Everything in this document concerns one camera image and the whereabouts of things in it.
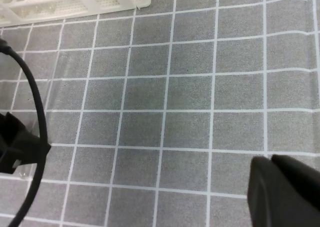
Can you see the clear glass test tube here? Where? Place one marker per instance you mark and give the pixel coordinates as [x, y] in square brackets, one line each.
[49, 68]

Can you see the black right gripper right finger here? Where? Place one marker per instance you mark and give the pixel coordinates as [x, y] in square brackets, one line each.
[283, 192]

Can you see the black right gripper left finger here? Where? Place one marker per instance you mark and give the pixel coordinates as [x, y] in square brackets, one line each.
[18, 146]

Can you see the white plastic test tube rack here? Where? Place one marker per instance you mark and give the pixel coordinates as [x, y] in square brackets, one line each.
[20, 12]

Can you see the grey checked tablecloth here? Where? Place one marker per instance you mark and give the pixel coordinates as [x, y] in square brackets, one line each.
[161, 109]

